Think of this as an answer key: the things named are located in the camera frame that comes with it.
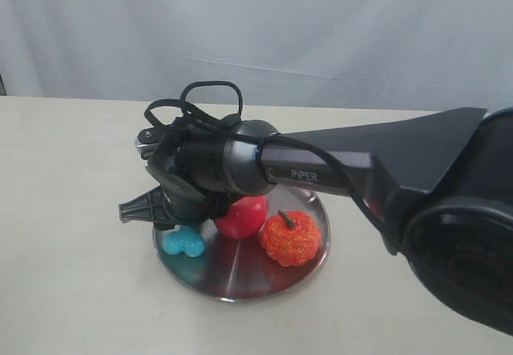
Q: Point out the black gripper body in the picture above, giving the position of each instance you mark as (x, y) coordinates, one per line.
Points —
(185, 199)

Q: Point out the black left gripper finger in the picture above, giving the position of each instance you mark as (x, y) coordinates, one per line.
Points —
(150, 207)

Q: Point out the turquoise toy bone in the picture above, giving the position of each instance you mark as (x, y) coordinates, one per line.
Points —
(186, 240)

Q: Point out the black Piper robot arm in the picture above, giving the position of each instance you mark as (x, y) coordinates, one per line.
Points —
(438, 188)

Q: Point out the red apple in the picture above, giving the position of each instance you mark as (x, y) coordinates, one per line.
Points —
(244, 218)

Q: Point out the round stainless steel plate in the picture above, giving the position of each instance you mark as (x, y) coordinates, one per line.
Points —
(240, 270)

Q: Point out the orange toy pumpkin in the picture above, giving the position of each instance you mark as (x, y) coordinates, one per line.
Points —
(291, 238)

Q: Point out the white backdrop curtain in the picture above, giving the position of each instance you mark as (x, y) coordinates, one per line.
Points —
(388, 54)

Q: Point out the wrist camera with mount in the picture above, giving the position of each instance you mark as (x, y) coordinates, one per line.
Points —
(163, 139)

